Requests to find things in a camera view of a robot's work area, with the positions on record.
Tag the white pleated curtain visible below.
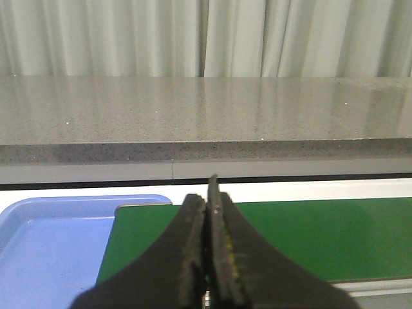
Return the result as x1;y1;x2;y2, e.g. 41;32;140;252
1;1;411;77

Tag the aluminium conveyor side rail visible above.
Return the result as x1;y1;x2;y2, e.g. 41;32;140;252
332;277;411;297

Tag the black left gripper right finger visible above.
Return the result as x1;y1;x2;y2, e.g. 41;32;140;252
206;175;359;308

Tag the blue plastic tray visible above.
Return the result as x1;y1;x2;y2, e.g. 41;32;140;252
1;194;171;308

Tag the green conveyor belt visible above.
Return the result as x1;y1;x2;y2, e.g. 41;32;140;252
97;198;411;283

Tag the grey stone counter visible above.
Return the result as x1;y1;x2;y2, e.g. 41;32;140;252
1;76;411;185

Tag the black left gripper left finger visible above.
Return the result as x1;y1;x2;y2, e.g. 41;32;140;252
71;194;206;308

